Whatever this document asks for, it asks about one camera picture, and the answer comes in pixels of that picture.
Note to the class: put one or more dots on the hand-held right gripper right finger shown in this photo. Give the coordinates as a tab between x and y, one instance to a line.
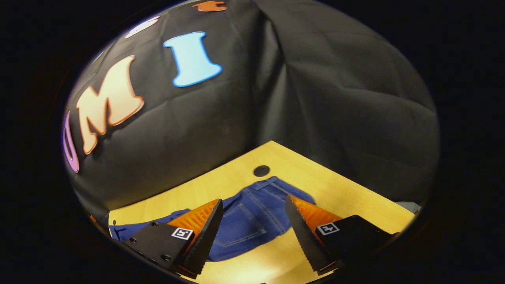
305	240

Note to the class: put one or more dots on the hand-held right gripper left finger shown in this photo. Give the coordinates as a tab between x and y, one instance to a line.
205	236

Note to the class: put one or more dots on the blue denim jeans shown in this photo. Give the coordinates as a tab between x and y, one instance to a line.
252	217

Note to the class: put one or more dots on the round black table hole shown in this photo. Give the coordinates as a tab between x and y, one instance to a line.
261	170

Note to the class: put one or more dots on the black backdrop cloth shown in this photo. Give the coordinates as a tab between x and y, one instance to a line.
323	98

